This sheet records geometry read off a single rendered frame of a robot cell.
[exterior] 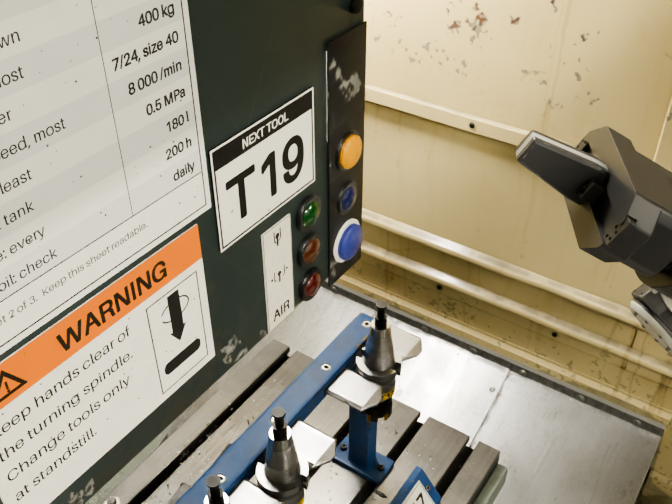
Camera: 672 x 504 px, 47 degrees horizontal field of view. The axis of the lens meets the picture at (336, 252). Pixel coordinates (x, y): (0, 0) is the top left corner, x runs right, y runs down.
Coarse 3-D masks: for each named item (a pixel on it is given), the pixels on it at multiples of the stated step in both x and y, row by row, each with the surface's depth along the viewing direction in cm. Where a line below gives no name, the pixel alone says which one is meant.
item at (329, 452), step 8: (296, 424) 100; (304, 424) 100; (296, 432) 99; (304, 432) 99; (312, 432) 99; (320, 432) 99; (296, 440) 98; (304, 440) 98; (312, 440) 98; (320, 440) 98; (328, 440) 98; (296, 448) 97; (304, 448) 97; (312, 448) 97; (320, 448) 97; (328, 448) 97; (304, 456) 96; (312, 456) 96; (320, 456) 96; (328, 456) 96; (312, 464) 95; (320, 464) 95
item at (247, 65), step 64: (192, 0) 38; (256, 0) 42; (320, 0) 47; (256, 64) 44; (320, 64) 49; (320, 128) 52; (320, 192) 55; (256, 256) 51; (320, 256) 58; (256, 320) 53; (192, 384) 50; (128, 448) 46
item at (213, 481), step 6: (210, 480) 80; (216, 480) 80; (210, 486) 79; (216, 486) 79; (210, 492) 80; (216, 492) 80; (222, 492) 81; (210, 498) 80; (216, 498) 80; (222, 498) 81
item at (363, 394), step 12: (348, 372) 107; (336, 384) 105; (348, 384) 105; (360, 384) 105; (372, 384) 105; (336, 396) 104; (348, 396) 103; (360, 396) 103; (372, 396) 103; (360, 408) 102
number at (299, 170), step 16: (304, 128) 50; (272, 144) 47; (288, 144) 49; (304, 144) 50; (256, 160) 47; (272, 160) 48; (288, 160) 50; (304, 160) 51; (256, 176) 47; (272, 176) 49; (288, 176) 50; (304, 176) 52; (272, 192) 49
